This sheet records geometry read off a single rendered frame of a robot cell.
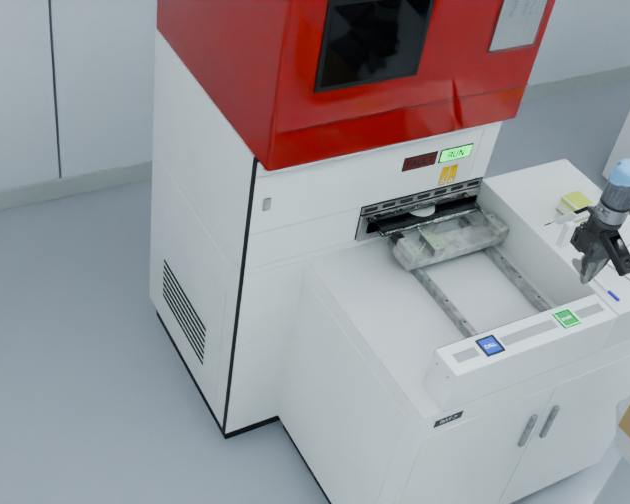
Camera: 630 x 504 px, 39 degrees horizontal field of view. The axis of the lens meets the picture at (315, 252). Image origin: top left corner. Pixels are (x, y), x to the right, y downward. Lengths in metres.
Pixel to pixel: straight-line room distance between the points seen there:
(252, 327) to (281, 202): 0.48
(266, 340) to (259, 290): 0.24
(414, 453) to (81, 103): 2.13
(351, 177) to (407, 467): 0.80
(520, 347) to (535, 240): 0.47
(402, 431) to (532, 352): 0.40
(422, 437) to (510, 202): 0.82
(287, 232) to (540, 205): 0.81
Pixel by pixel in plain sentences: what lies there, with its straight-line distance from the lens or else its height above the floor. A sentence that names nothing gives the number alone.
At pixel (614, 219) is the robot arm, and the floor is 1.33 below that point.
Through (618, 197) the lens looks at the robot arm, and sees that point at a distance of 2.20.
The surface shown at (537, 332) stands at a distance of 2.41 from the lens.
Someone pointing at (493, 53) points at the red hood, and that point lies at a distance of 2.46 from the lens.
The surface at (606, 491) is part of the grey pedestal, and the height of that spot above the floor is 0.55.
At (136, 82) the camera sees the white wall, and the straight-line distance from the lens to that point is 3.88.
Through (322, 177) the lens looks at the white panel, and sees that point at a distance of 2.43.
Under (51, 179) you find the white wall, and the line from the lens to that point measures 4.02.
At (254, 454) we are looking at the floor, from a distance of 3.16.
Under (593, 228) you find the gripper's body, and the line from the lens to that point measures 2.30.
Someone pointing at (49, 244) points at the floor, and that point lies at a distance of 3.86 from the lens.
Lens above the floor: 2.57
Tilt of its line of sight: 41 degrees down
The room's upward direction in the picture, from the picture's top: 11 degrees clockwise
